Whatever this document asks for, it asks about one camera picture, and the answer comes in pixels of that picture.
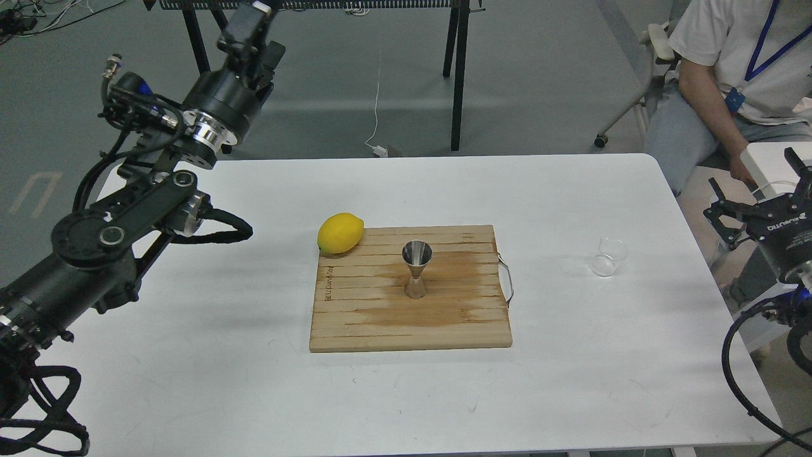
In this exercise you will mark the grey office chair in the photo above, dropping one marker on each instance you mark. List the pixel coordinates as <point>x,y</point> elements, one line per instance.
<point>644,51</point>

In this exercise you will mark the steel double jigger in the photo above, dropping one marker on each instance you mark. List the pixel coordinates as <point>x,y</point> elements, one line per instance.
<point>416,254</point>

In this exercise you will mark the yellow lemon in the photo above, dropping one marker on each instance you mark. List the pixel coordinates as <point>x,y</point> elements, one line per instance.
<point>339,233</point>

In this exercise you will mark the person in white shirt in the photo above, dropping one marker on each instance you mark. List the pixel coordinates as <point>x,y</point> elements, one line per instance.
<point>743,77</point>

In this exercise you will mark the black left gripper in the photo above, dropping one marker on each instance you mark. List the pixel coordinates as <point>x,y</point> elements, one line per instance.
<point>223,103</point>

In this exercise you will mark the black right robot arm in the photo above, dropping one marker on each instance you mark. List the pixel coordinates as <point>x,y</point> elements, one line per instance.
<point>787,304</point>

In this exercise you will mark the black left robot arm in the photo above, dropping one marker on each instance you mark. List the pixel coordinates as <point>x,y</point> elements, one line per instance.
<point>128,208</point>

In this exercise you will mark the wooden cutting board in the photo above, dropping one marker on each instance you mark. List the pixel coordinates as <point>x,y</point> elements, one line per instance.
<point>360,304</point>

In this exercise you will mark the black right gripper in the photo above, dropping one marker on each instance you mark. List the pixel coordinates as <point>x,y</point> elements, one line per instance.
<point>780,226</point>

